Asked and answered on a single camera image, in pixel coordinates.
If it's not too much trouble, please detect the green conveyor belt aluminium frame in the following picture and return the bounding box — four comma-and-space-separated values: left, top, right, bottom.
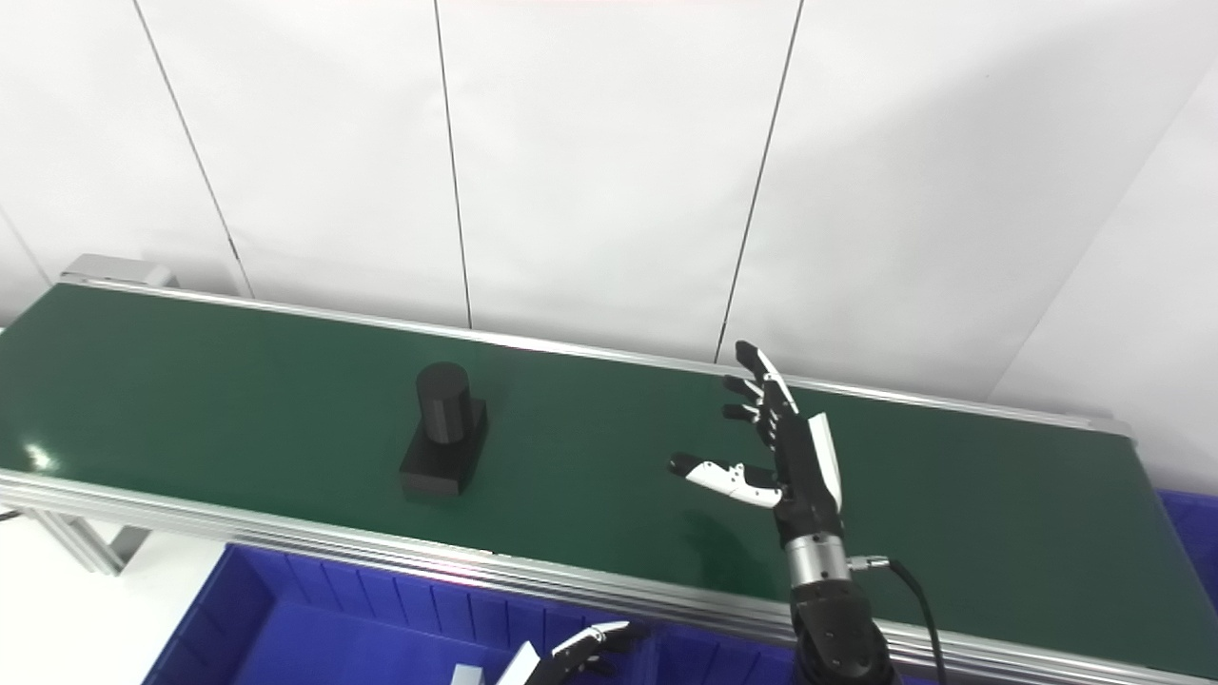
0, 274, 1218, 685

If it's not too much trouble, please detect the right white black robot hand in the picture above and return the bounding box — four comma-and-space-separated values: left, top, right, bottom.
669, 341, 846, 548

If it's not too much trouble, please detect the black cylinder block part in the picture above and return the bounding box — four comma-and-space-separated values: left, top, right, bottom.
399, 362, 490, 501

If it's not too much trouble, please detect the aluminium conveyor support leg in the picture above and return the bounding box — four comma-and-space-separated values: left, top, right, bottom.
27, 507, 153, 577

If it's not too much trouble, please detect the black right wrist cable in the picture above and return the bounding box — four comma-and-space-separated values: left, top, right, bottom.
847, 555, 949, 685

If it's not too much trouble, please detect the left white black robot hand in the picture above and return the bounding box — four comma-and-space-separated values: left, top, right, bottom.
495, 620, 649, 685

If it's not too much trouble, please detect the grey conveyor end housing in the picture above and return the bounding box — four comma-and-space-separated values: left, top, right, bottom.
61, 253, 179, 289

